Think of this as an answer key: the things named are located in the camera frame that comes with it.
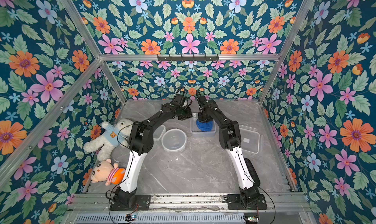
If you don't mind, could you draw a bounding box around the blue cleaning cloth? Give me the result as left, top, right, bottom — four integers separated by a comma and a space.
196, 120, 213, 132

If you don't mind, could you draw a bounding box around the square clear lunch box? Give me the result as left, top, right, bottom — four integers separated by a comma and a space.
190, 112, 217, 138

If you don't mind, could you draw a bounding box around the square clear box lid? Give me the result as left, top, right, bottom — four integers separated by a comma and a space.
240, 125, 261, 154

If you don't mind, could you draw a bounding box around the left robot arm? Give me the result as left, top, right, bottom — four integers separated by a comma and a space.
109, 87, 193, 210

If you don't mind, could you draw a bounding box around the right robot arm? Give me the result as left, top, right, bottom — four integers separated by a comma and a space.
196, 92, 260, 209

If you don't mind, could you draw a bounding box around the round clear lunch box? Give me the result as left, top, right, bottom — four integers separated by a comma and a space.
161, 129, 187, 153

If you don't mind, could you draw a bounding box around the rectangular clear lunch box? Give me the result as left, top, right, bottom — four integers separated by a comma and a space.
153, 125, 166, 141

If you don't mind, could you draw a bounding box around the white teddy bear blue shirt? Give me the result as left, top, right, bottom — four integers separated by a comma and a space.
83, 119, 134, 161

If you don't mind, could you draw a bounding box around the pink doll orange outfit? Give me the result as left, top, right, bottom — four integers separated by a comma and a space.
91, 159, 126, 186

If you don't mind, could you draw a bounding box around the white ventilation grille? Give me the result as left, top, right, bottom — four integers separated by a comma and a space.
74, 213, 245, 224

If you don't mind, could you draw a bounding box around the black hook rail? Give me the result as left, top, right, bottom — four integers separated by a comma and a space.
157, 54, 219, 62

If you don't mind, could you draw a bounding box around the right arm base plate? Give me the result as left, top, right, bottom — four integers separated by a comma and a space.
223, 194, 268, 210

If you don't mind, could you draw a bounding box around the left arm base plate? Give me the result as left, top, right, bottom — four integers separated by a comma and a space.
110, 194, 151, 211

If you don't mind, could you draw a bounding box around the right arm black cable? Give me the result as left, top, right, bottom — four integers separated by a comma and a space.
252, 176, 277, 224

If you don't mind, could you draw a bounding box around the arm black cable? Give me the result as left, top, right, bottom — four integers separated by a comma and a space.
252, 176, 277, 224
105, 176, 127, 224

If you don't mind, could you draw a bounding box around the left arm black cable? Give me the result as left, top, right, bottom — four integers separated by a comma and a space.
105, 176, 127, 224

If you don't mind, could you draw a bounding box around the aluminium front rail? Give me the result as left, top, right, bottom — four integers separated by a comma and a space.
68, 192, 311, 213

